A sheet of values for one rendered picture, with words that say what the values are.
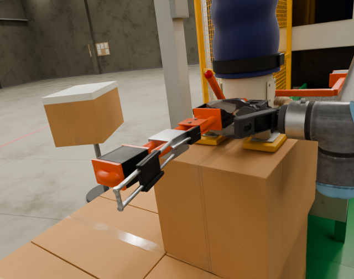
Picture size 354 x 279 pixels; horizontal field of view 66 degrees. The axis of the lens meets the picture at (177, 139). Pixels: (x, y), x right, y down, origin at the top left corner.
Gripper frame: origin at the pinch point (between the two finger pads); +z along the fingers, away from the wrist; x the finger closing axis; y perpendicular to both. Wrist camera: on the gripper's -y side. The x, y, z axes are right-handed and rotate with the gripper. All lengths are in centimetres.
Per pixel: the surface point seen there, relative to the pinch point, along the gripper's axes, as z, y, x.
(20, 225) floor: 197, 8, -108
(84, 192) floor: 191, 69, -108
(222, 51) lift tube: 3.7, 17.1, 16.3
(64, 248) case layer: 61, -22, -53
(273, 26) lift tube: -9.6, 25.3, 21.6
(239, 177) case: -9.6, -4.0, -14.7
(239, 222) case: -8.8, -4.0, -29.2
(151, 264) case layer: 23, -10, -53
